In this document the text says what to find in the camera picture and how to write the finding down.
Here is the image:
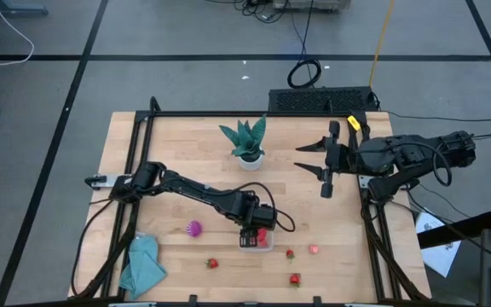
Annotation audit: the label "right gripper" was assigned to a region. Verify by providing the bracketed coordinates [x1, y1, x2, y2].
[293, 120, 360, 200]

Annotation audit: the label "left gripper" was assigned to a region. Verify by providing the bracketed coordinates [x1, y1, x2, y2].
[223, 190, 279, 249]

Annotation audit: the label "clear plastic tupperware container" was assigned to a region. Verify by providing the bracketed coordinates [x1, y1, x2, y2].
[239, 228, 275, 253]

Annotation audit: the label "black perforated computer case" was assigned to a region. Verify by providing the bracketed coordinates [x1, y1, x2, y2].
[268, 86, 379, 114]

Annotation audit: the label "green plant in white pot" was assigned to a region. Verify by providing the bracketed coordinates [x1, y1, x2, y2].
[218, 113, 269, 172]

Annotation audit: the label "teal cloth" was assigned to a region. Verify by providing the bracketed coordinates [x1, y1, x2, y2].
[118, 232, 169, 301]

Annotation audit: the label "white paper sheets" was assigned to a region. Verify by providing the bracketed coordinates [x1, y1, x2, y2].
[415, 207, 462, 279]

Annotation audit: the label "grey floor device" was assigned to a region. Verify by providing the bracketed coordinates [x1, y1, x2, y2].
[272, 0, 352, 12]

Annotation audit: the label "black desk beam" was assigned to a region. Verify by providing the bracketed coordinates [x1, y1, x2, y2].
[418, 207, 491, 251]

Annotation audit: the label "grey furniture base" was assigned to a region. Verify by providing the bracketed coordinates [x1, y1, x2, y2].
[0, 0, 49, 20]

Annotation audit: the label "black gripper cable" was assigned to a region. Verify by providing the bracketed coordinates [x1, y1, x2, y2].
[232, 182, 296, 234]
[415, 140, 453, 188]

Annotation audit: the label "black metal table frame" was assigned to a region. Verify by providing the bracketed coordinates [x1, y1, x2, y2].
[71, 96, 422, 302]

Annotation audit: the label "black hanging cable with coil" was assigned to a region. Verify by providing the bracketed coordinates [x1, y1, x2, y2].
[286, 0, 323, 90]

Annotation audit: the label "thin black floor cable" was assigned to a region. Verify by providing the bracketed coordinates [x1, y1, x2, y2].
[382, 108, 491, 123]

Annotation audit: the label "yellow hanging cable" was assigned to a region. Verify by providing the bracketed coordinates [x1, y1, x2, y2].
[367, 0, 396, 90]

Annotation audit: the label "black cable tangle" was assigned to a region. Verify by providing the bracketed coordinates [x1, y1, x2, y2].
[205, 0, 292, 25]

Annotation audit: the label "white floor cable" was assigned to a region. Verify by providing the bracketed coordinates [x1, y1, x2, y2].
[0, 0, 36, 67]

